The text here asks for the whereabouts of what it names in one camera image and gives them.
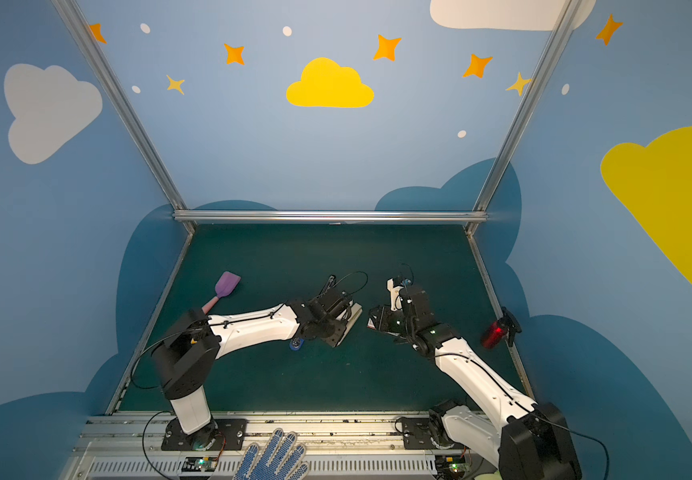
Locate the beige black stapler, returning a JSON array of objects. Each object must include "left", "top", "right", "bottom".
[{"left": 337, "top": 301, "right": 363, "bottom": 346}]

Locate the blue black stapler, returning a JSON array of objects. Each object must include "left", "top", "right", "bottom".
[{"left": 289, "top": 338, "right": 305, "bottom": 351}]

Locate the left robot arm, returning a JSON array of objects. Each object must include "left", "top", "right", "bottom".
[{"left": 151, "top": 288, "right": 363, "bottom": 436}]

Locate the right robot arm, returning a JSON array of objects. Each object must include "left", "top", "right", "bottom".
[{"left": 369, "top": 279, "right": 583, "bottom": 479}]

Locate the purple pink spatula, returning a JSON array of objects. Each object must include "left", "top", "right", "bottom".
[{"left": 202, "top": 271, "right": 241, "bottom": 314}]

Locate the blue dotted work glove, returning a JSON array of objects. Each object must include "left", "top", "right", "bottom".
[{"left": 233, "top": 428, "right": 310, "bottom": 480}]

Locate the right controller board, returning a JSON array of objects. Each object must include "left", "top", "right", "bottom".
[{"left": 434, "top": 456, "right": 470, "bottom": 480}]

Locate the controller board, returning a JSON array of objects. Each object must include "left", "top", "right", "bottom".
[
  {"left": 434, "top": 456, "right": 470, "bottom": 480},
  {"left": 181, "top": 456, "right": 220, "bottom": 473}
]

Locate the left controller board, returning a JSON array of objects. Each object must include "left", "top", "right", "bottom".
[{"left": 181, "top": 456, "right": 220, "bottom": 473}]

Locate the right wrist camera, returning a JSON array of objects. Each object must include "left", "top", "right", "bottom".
[{"left": 387, "top": 276, "right": 413, "bottom": 311}]

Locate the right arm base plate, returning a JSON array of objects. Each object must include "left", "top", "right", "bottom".
[{"left": 394, "top": 417, "right": 464, "bottom": 450}]

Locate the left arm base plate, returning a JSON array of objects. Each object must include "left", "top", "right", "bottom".
[{"left": 161, "top": 419, "right": 248, "bottom": 451}]

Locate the aluminium rear frame bar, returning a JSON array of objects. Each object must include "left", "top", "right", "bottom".
[{"left": 173, "top": 210, "right": 488, "bottom": 224}]

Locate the right aluminium frame post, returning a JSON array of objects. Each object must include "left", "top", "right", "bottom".
[{"left": 466, "top": 0, "right": 586, "bottom": 240}]

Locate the aluminium frame post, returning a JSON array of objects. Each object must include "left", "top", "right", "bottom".
[
  {"left": 51, "top": 0, "right": 187, "bottom": 213},
  {"left": 466, "top": 0, "right": 586, "bottom": 240}
]

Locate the left aluminium frame post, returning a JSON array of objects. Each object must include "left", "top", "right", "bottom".
[{"left": 51, "top": 0, "right": 187, "bottom": 213}]

